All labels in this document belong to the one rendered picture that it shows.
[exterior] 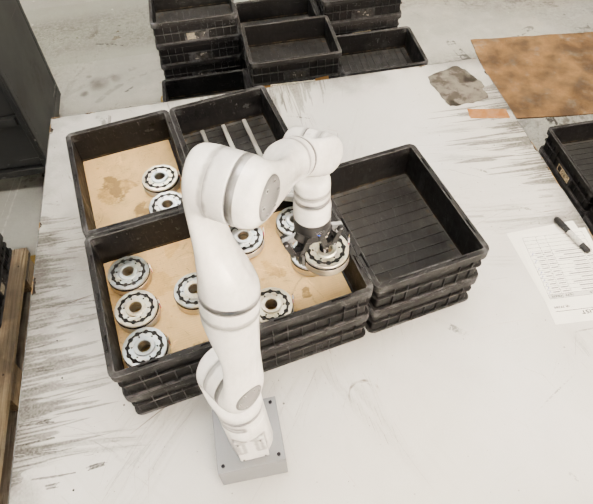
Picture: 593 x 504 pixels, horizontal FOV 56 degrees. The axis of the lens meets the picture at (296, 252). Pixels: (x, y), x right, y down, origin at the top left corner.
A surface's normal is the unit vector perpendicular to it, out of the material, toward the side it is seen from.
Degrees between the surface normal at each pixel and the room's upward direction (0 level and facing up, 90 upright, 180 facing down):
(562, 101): 0
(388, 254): 0
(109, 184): 0
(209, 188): 51
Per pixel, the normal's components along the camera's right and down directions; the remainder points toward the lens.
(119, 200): -0.03, -0.59
